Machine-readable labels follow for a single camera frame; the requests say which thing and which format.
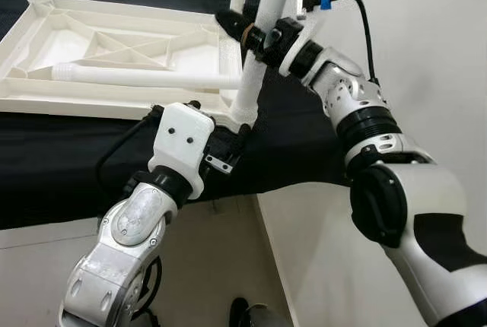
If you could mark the yellow rubber band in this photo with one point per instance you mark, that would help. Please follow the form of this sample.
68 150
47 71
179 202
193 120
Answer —
249 33

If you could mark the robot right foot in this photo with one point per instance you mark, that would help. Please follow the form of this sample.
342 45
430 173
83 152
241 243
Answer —
262 315

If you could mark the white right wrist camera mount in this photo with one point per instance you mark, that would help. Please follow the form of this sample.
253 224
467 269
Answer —
304 19

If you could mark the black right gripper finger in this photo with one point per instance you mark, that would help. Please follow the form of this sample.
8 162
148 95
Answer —
237 29

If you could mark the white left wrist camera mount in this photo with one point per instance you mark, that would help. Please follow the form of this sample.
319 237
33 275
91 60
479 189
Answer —
183 144

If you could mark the white plastic children table top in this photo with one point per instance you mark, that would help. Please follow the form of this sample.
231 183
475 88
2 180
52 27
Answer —
76 38

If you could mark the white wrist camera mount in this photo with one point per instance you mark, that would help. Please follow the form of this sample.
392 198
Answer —
304 19
183 144

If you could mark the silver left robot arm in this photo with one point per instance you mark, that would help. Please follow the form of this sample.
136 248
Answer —
122 243

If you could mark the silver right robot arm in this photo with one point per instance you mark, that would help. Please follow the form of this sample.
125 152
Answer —
411 198

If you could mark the black tablecloth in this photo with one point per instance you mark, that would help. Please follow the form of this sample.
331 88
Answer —
61 160

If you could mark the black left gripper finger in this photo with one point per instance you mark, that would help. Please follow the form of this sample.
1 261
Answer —
238 143
195 106

